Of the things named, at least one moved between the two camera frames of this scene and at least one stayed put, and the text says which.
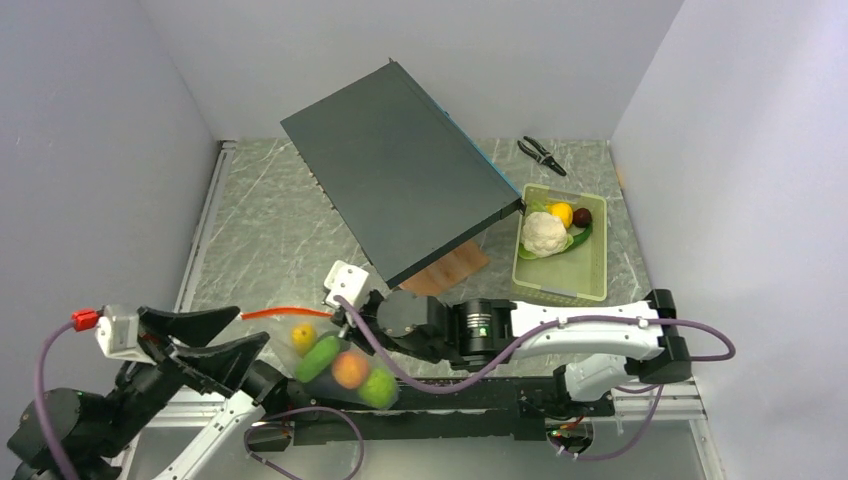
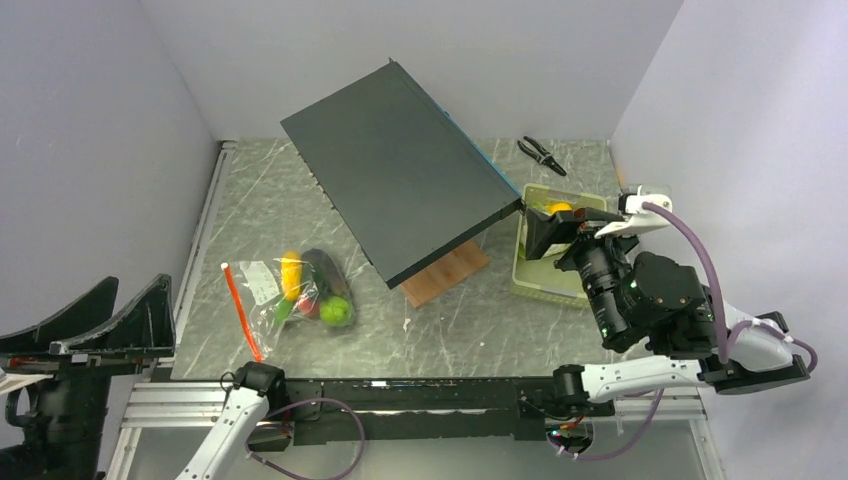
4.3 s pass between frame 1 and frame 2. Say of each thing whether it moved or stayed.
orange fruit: moved
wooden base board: stayed
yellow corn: moved
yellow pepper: stayed
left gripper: moved
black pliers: stayed
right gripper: moved
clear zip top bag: moved
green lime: moved
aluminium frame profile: stayed
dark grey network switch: stayed
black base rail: stayed
